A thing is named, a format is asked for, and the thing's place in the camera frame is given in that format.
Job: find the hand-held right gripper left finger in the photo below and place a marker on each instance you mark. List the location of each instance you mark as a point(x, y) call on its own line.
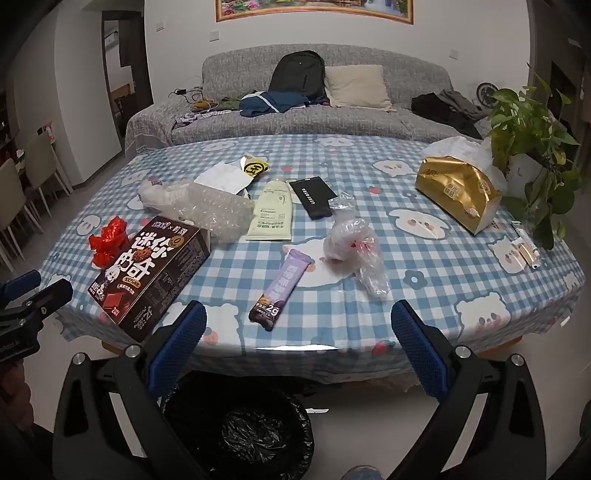
point(184, 341)

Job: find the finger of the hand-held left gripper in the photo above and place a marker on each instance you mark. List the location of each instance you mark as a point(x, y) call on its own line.
point(23, 281)
point(51, 295)

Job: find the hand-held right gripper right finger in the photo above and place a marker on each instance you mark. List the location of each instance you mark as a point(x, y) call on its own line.
point(418, 350)

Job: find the brown cookie box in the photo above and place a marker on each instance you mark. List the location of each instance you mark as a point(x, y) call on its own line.
point(147, 277)

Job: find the red plastic wrapper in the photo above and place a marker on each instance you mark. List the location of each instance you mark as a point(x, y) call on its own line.
point(108, 242)

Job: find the purple snack bar wrapper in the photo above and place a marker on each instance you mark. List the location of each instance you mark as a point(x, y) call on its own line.
point(284, 286)

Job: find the black trash bin with bag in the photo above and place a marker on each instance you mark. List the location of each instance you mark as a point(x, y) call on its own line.
point(258, 429)

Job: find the clear plastic bag red print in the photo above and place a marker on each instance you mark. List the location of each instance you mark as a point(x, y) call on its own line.
point(355, 249)

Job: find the clear bubble wrap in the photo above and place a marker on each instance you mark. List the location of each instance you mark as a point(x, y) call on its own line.
point(212, 212)

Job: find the cream plastic bottle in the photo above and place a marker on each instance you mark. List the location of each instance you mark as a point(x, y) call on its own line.
point(272, 212)

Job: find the small clear plastic wrapper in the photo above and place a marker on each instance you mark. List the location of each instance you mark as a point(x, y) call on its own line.
point(342, 203)

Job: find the white paper sheet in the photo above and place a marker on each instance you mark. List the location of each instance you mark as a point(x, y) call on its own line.
point(217, 177)

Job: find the black card packet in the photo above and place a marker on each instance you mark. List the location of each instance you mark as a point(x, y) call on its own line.
point(314, 196)

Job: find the yellow white snack wrapper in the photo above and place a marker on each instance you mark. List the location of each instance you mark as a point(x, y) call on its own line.
point(256, 167)

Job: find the person's left forearm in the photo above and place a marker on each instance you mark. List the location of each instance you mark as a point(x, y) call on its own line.
point(14, 397)

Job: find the blue checked bear tablecloth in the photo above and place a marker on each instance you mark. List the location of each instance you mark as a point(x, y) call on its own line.
point(415, 277)

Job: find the grey blue object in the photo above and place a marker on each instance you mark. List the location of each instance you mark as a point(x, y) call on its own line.
point(364, 474)

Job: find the small gold tube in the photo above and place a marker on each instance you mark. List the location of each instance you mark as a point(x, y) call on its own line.
point(525, 256)

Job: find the orange white carton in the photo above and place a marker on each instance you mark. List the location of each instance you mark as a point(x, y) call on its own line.
point(49, 130)

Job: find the gold tissue pack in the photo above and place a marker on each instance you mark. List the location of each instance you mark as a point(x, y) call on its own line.
point(457, 194)

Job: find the white tissue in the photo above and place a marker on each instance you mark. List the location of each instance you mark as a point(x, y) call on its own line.
point(457, 147)

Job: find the white plant pot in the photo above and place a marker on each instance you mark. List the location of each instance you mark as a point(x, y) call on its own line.
point(524, 173)

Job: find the purple striped cloth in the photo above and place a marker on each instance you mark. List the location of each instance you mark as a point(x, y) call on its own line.
point(189, 119)

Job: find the grey sofa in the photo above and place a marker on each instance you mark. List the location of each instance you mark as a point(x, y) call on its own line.
point(258, 124)

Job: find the black garment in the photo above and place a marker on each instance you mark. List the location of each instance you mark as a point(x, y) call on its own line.
point(434, 110)

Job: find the green cloth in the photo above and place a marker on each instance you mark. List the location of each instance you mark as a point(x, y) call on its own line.
point(228, 104)

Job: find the blue jacket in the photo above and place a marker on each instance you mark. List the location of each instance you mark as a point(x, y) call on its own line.
point(263, 104)

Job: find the grey green garment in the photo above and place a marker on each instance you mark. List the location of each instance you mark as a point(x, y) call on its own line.
point(461, 104)

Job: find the green potted plant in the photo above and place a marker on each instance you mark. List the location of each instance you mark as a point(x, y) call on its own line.
point(531, 124)

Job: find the dark round disc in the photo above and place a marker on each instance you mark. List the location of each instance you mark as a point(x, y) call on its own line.
point(485, 96)

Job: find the beige pillow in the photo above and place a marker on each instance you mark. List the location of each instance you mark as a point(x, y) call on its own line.
point(358, 87)

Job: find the black backpack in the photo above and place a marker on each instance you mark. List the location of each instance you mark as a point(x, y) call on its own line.
point(298, 74)

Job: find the dark doorway frame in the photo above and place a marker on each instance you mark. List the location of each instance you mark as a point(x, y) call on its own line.
point(141, 69)

